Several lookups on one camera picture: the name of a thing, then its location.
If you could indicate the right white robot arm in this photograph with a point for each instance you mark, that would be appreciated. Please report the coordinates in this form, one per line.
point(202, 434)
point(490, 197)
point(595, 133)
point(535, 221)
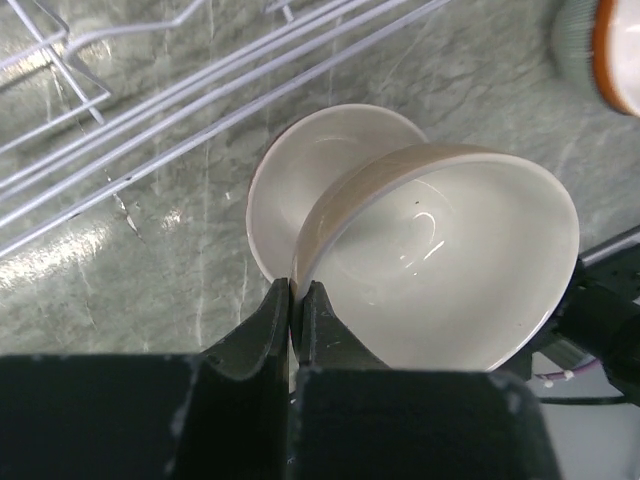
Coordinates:
point(596, 323)

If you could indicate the red floral bowl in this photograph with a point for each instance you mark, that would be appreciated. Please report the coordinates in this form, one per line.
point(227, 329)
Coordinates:
point(303, 162)

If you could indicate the beige floral bowl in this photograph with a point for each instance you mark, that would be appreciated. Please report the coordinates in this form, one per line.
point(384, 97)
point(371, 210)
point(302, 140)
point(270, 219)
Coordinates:
point(439, 257)

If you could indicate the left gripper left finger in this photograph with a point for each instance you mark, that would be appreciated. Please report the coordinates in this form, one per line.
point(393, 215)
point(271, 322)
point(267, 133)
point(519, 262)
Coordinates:
point(218, 414)

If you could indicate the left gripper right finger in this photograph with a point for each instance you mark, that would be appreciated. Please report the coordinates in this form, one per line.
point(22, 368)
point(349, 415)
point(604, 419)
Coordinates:
point(355, 419)

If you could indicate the white wire dish rack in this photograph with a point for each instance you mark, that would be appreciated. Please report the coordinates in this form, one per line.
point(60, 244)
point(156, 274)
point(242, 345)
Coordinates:
point(95, 97)

